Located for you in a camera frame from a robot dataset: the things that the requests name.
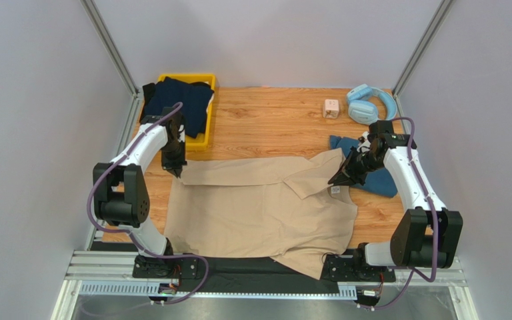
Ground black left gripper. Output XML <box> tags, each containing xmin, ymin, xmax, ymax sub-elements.
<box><xmin>161</xmin><ymin>139</ymin><xmax>188</xmax><ymax>178</ymax></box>

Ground beige t-shirt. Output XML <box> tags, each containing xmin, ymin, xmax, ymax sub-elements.
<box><xmin>164</xmin><ymin>149</ymin><xmax>357</xmax><ymax>279</ymax></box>

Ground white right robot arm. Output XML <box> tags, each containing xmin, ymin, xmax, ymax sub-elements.
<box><xmin>328</xmin><ymin>120</ymin><xmax>463</xmax><ymax>269</ymax></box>

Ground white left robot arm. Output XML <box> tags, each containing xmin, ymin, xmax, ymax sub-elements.
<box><xmin>87</xmin><ymin>112</ymin><xmax>187</xmax><ymax>259</ymax></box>

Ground teal folded t-shirt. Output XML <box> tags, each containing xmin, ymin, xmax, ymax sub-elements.
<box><xmin>329</xmin><ymin>135</ymin><xmax>398</xmax><ymax>198</ymax></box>

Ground yellow plastic bin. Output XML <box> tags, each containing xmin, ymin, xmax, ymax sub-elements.
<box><xmin>140</xmin><ymin>73</ymin><xmax>216</xmax><ymax>151</ymax></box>

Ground light blue headphones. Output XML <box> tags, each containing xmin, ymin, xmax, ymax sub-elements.
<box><xmin>346</xmin><ymin>84</ymin><xmax>398</xmax><ymax>125</ymax></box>

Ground small pink cube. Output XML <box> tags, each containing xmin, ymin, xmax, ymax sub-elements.
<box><xmin>322</xmin><ymin>99</ymin><xmax>340</xmax><ymax>119</ymax></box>

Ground navy blue t-shirt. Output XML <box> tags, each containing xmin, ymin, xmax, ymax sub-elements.
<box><xmin>139</xmin><ymin>77</ymin><xmax>215</xmax><ymax>139</ymax></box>

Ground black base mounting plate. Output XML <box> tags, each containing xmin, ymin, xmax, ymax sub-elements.
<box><xmin>132</xmin><ymin>249</ymin><xmax>396</xmax><ymax>294</ymax></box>

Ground left aluminium corner post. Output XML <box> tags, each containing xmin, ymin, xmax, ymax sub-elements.
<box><xmin>80</xmin><ymin>0</ymin><xmax>139</xmax><ymax>97</ymax></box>

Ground aluminium corner post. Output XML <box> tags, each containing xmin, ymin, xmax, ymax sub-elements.
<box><xmin>392</xmin><ymin>0</ymin><xmax>455</xmax><ymax>97</ymax></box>
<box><xmin>80</xmin><ymin>0</ymin><xmax>139</xmax><ymax>97</ymax></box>

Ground right aluminium corner post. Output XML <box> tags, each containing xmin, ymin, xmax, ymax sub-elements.
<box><xmin>392</xmin><ymin>0</ymin><xmax>455</xmax><ymax>97</ymax></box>

